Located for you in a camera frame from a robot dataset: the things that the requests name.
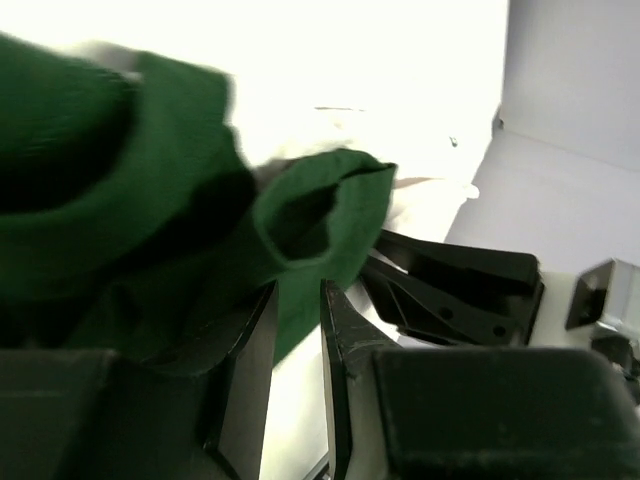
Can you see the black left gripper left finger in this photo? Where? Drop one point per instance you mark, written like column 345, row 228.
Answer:
column 198, row 411

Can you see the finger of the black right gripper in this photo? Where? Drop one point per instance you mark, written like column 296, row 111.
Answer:
column 444, row 312
column 508, row 272

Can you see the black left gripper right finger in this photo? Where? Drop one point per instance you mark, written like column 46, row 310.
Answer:
column 469, row 413

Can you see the white green-sleeved t-shirt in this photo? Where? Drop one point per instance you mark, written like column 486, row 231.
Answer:
column 130, row 220

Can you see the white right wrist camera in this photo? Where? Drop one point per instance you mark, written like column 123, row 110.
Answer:
column 578, row 309

